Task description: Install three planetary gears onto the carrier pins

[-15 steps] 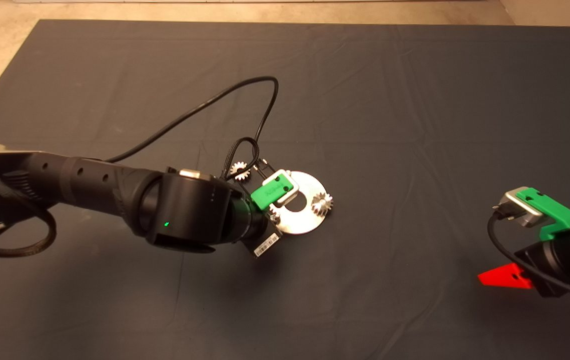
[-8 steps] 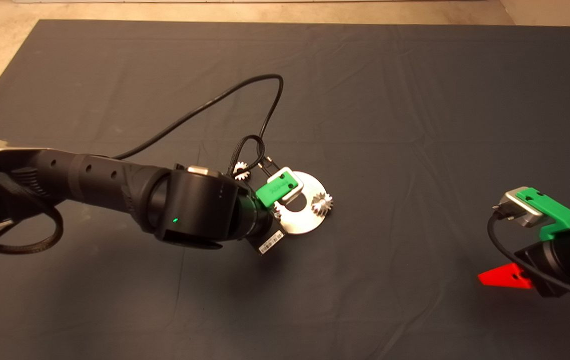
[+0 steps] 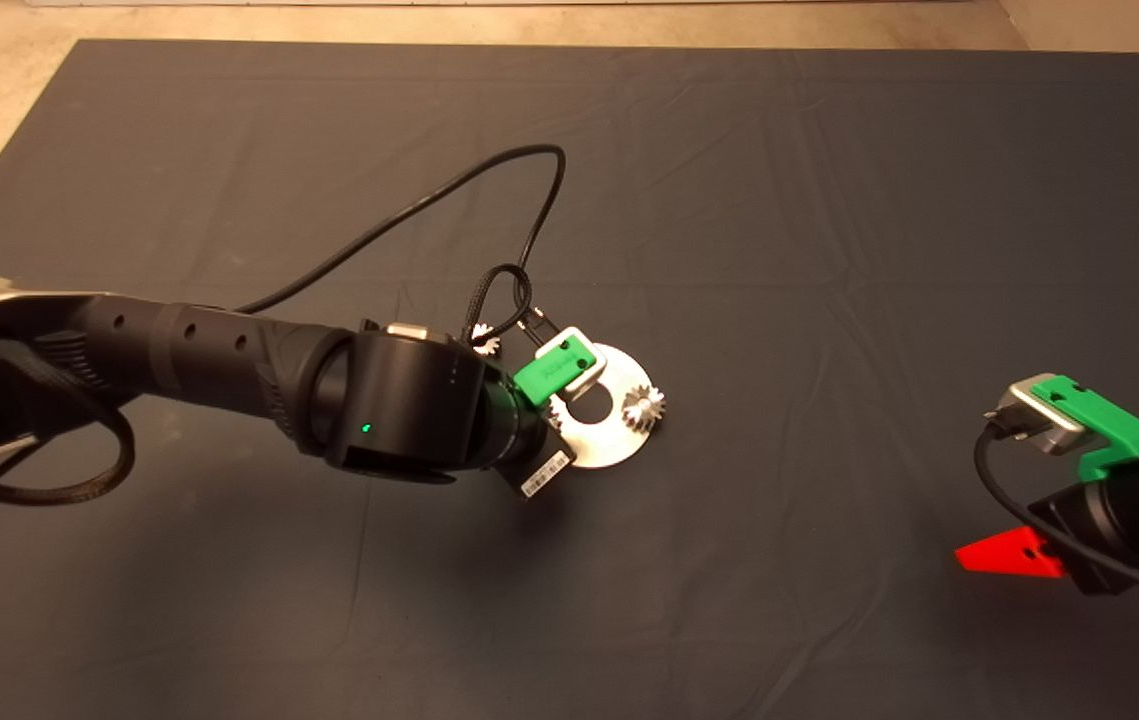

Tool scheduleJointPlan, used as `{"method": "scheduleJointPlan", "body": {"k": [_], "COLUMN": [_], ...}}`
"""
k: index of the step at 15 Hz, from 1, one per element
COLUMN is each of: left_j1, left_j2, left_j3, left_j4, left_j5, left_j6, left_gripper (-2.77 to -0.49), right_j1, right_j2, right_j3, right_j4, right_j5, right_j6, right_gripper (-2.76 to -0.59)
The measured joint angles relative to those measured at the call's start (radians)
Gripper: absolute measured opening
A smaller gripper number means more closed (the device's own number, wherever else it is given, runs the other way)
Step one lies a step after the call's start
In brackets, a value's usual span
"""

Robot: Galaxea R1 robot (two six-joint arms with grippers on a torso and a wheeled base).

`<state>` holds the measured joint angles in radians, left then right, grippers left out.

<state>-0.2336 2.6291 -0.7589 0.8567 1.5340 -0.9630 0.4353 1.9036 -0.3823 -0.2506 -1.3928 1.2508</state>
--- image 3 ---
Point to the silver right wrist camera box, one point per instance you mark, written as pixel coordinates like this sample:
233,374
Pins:
1041,412

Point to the dark grey table cloth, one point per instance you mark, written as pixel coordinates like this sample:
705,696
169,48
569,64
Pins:
829,200

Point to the small steel planetary gear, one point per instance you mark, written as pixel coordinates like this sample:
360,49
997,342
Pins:
487,346
651,420
555,408

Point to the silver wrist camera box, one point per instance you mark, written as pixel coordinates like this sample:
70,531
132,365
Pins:
597,365
1041,412

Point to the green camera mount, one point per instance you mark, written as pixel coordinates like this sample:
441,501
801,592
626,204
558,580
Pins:
1114,425
549,372

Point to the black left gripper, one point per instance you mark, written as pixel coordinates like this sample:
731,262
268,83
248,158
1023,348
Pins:
541,465

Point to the green right camera mount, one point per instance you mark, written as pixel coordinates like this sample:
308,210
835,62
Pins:
1114,425

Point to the green left camera mount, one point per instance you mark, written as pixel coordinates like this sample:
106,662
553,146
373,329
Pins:
549,372

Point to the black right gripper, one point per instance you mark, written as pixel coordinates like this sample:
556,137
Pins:
1087,540

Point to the round metal carrier plate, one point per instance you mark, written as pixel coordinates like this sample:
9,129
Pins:
609,445

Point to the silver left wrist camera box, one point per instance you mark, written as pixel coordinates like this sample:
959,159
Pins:
597,365

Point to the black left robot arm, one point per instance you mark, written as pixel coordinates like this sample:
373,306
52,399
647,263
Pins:
399,410

